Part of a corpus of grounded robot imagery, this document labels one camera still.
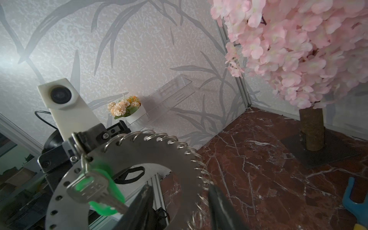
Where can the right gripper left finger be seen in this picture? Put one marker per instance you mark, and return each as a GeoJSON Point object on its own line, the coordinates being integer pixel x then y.
{"type": "Point", "coordinates": [140, 213]}

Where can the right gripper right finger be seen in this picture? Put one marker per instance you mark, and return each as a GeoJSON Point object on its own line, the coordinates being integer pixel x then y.
{"type": "Point", "coordinates": [222, 214]}

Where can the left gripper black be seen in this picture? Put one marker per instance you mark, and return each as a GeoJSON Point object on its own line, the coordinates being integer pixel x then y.
{"type": "Point", "coordinates": [58, 152]}

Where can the key with green tag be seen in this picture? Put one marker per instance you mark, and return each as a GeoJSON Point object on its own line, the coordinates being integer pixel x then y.
{"type": "Point", "coordinates": [99, 190]}

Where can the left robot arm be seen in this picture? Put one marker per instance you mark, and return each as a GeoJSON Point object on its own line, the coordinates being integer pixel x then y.
{"type": "Point", "coordinates": [53, 193]}

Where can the peach flower bouquet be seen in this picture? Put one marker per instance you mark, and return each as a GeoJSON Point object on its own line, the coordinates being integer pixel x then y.
{"type": "Point", "coordinates": [124, 107]}

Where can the blue yellow garden fork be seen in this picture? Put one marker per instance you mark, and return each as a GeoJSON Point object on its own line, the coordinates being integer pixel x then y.
{"type": "Point", "coordinates": [359, 210]}

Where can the pink cherry blossom tree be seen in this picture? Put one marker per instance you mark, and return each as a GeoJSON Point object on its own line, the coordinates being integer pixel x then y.
{"type": "Point", "coordinates": [312, 53]}

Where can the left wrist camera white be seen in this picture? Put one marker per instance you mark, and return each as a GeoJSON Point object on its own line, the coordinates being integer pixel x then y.
{"type": "Point", "coordinates": [69, 111]}

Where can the clear acrylic wall shelf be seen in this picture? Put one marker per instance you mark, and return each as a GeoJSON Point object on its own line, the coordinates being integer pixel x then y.
{"type": "Point", "coordinates": [161, 101]}

